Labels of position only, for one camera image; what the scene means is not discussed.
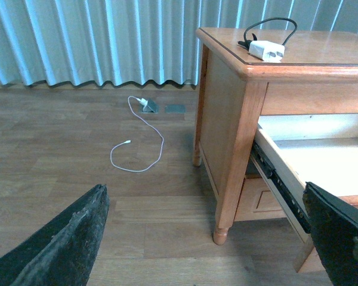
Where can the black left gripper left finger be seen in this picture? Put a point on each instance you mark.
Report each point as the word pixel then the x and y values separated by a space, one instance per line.
pixel 63 251

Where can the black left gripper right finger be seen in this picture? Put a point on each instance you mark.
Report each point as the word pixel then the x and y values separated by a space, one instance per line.
pixel 334 231

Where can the wooden drawer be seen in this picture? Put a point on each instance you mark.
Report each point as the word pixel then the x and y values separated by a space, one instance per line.
pixel 257 202
pixel 288 165

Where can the white charger with black cable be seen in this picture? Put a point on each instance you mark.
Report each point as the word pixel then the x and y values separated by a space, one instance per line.
pixel 265 50

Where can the light wooden nightstand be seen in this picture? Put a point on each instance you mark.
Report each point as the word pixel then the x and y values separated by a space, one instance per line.
pixel 317 75

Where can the floor power socket box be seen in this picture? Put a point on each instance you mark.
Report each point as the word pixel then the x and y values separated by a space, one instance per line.
pixel 149 106

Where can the closed grey floor socket cover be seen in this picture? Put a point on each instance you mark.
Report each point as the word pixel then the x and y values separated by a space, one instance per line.
pixel 175 108

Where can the pale blue pleated curtain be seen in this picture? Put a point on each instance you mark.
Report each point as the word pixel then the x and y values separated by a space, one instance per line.
pixel 136 41

